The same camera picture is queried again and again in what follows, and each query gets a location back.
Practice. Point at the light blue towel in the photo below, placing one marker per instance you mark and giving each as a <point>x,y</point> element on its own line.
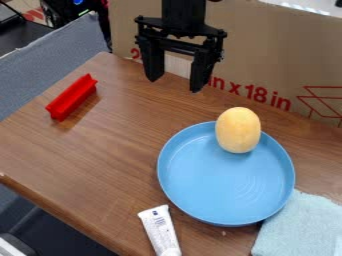
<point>306,229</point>

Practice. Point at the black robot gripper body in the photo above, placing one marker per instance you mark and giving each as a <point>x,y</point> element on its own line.
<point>180,28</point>

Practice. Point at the blue round plate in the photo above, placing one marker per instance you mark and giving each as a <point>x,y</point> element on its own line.
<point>222,188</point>

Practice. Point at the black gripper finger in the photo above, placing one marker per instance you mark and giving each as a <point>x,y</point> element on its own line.
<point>152,57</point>
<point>201,66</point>

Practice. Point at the red plastic block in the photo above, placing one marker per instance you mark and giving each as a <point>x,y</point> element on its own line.
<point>72,97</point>

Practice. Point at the white cream tube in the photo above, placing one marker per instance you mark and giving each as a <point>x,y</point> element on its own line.
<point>160,231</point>

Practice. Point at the yellow potato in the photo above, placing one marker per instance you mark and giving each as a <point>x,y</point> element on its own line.
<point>238,130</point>

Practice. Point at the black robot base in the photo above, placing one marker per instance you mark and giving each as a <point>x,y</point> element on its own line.
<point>63,11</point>

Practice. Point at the grey fabric panel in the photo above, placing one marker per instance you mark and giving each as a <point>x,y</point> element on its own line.
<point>32,68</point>

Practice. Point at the brown cardboard box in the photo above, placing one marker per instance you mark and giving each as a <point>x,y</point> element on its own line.
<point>282,53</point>

